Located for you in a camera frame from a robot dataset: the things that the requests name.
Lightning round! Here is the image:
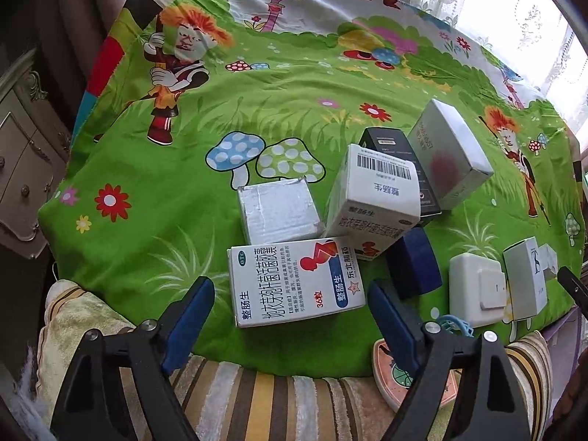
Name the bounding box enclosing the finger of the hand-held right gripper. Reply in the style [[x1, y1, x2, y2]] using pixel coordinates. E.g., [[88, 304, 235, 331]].
[[557, 265, 588, 318]]

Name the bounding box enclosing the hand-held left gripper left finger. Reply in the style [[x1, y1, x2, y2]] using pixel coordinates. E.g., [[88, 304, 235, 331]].
[[50, 276, 216, 441]]

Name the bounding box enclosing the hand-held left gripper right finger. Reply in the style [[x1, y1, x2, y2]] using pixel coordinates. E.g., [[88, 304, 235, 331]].
[[367, 280, 536, 441]]

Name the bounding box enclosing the small white box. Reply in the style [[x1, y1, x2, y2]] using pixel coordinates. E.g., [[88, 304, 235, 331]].
[[537, 244, 560, 283], [503, 236, 552, 320]]

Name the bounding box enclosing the purple cardboard box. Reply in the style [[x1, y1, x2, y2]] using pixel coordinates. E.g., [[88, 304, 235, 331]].
[[519, 310, 588, 354]]

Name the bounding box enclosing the light blue plastic ring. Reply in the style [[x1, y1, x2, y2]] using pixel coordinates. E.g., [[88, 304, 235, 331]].
[[432, 315, 476, 338]]

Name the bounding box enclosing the pink tin with cartoon lid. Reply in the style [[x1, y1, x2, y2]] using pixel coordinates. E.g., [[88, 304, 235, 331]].
[[372, 337, 462, 414]]

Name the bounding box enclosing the dark blue box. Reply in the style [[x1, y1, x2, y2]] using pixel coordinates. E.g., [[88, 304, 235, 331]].
[[386, 227, 443, 299]]

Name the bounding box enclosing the white wall switch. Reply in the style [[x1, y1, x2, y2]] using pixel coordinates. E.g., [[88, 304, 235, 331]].
[[449, 254, 506, 328]]

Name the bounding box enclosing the white medicine box red-blue print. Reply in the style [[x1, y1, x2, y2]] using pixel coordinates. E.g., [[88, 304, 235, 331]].
[[324, 144, 421, 262], [227, 236, 366, 329]]

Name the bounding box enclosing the small silver foil box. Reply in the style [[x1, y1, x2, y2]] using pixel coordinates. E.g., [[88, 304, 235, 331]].
[[237, 177, 322, 245]]

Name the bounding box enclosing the silver box with red spot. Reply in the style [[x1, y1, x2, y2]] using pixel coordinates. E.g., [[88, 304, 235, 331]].
[[406, 98, 494, 211]]

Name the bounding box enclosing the green cartoon printed bedsheet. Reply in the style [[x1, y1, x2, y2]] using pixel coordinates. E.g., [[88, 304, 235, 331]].
[[39, 0, 584, 380]]

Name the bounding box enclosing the black box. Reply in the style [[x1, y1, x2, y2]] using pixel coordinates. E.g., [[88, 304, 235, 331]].
[[358, 128, 442, 216]]

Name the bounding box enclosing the cream carved nightstand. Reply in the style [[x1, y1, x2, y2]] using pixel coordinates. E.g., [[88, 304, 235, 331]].
[[0, 48, 74, 260]]

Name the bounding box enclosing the white lace curtain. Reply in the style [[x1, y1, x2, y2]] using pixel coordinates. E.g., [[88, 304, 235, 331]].
[[358, 0, 588, 115]]

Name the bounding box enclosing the brown curtain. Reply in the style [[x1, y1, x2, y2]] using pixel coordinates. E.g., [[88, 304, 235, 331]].
[[28, 0, 134, 139]]

